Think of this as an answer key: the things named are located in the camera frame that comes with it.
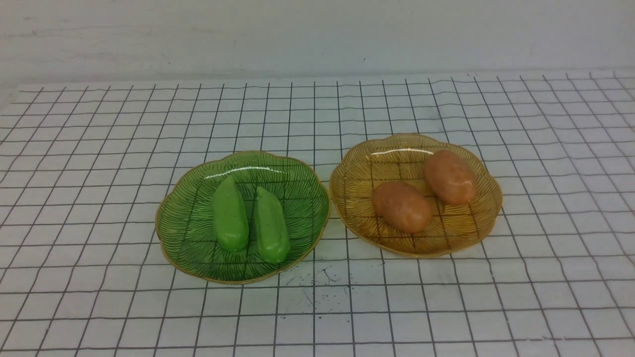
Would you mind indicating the green glass plate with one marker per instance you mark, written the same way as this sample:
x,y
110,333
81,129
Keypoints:
x,y
184,220

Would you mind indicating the green pepper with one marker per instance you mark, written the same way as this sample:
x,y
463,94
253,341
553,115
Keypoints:
x,y
272,238
231,226

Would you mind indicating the amber glass plate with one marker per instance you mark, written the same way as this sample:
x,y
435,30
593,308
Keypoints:
x,y
401,157

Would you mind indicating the orange potato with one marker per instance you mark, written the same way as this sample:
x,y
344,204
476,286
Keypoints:
x,y
449,177
402,206

